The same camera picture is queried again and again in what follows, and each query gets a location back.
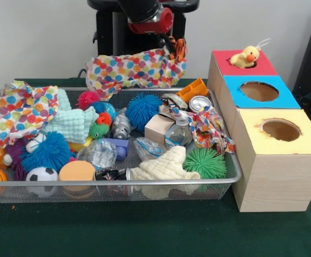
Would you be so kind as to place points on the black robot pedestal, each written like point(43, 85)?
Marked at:
point(104, 40)

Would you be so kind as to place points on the wooden box with three holes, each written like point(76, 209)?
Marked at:
point(278, 182)

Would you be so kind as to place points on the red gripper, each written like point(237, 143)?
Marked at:
point(152, 26)

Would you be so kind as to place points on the shallow metal mesh bin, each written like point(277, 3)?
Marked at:
point(37, 183)

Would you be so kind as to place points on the orange plastic building brick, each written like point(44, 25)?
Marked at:
point(193, 89)

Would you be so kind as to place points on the blue spiky ball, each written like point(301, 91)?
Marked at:
point(143, 108)
point(48, 152)

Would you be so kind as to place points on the yellow duck plush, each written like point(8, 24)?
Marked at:
point(248, 54)

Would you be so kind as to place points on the orange plush toy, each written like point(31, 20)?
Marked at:
point(179, 49)

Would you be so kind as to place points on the multicoloured spiky caterpillar toy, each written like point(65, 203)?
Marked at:
point(99, 129)

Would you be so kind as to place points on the orange foam cylinder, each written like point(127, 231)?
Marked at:
point(76, 171)

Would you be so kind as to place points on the colourful dotted cloth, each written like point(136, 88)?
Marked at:
point(209, 128)
point(18, 112)
point(134, 69)

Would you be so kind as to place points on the mint green knitted cloth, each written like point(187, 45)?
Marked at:
point(69, 123)

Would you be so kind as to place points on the green spiky ball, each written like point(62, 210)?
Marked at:
point(205, 163)

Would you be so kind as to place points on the cream knitted cloth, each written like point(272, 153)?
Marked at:
point(166, 166)

